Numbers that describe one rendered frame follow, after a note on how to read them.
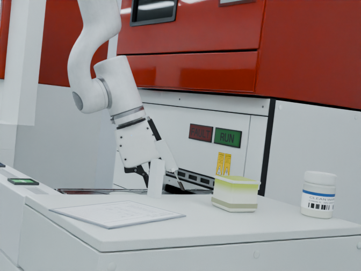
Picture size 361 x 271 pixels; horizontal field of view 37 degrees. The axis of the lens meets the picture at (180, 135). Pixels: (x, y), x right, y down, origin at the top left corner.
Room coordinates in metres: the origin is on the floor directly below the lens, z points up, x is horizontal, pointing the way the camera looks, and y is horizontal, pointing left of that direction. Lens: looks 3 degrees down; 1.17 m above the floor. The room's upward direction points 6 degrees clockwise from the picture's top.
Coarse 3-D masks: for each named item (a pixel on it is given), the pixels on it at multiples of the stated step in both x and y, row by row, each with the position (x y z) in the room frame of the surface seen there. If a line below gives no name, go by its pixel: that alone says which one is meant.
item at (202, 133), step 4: (192, 128) 1.67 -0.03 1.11; (196, 128) 1.66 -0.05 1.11; (200, 128) 1.64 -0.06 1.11; (204, 128) 1.62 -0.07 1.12; (208, 128) 1.61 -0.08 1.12; (192, 132) 1.67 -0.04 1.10; (196, 132) 1.65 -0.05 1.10; (200, 132) 1.64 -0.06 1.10; (204, 132) 1.62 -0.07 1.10; (208, 132) 1.60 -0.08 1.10; (192, 136) 1.67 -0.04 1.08; (196, 136) 1.65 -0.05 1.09; (200, 136) 1.63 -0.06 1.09; (204, 136) 1.62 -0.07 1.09; (208, 136) 1.60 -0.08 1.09; (208, 140) 1.60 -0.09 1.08
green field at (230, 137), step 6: (216, 132) 1.57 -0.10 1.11; (222, 132) 1.55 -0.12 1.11; (228, 132) 1.53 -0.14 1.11; (234, 132) 1.51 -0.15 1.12; (216, 138) 1.57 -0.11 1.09; (222, 138) 1.55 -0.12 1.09; (228, 138) 1.52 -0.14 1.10; (234, 138) 1.50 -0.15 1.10; (228, 144) 1.52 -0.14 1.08; (234, 144) 1.50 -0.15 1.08
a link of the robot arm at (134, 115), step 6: (138, 108) 1.28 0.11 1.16; (120, 114) 1.27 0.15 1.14; (126, 114) 1.27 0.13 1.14; (132, 114) 1.27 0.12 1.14; (138, 114) 1.28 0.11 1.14; (144, 114) 1.30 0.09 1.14; (114, 120) 1.28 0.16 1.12; (120, 120) 1.27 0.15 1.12; (126, 120) 1.27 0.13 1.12; (132, 120) 1.28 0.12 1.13
